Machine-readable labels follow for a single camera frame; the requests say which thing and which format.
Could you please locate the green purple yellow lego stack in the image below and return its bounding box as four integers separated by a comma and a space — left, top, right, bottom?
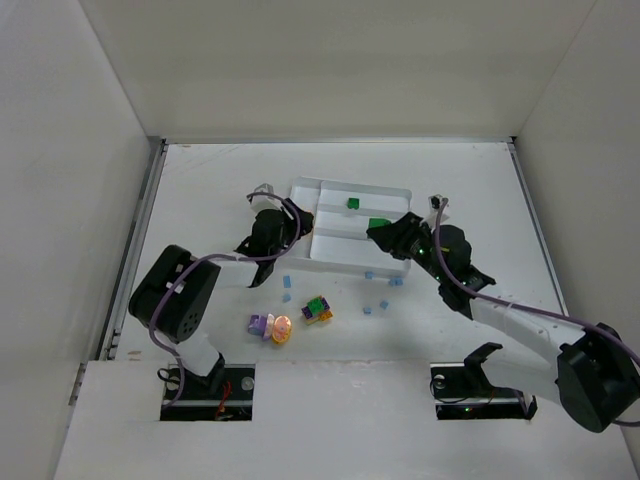
301, 296, 333, 325

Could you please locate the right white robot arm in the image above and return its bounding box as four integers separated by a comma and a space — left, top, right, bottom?
366, 213, 639, 433

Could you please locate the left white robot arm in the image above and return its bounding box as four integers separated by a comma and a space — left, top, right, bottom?
128, 192, 314, 392

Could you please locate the white divided sorting tray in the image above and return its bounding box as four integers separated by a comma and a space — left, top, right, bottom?
281, 177, 412, 278

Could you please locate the orange round lego figure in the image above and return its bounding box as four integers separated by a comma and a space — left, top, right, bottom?
271, 315, 292, 345

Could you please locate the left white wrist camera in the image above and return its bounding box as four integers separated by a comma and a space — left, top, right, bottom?
247, 183, 280, 214

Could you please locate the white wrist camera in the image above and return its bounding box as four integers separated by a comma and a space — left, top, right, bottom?
428, 194, 449, 224
247, 183, 280, 214

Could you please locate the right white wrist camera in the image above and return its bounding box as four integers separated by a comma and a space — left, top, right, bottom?
428, 194, 449, 224

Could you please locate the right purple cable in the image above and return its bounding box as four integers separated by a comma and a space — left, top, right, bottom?
432, 199, 640, 426

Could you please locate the purple cable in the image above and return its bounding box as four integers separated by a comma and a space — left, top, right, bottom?
150, 197, 302, 406
432, 199, 640, 426

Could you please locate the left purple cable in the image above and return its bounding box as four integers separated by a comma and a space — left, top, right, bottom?
150, 197, 302, 406

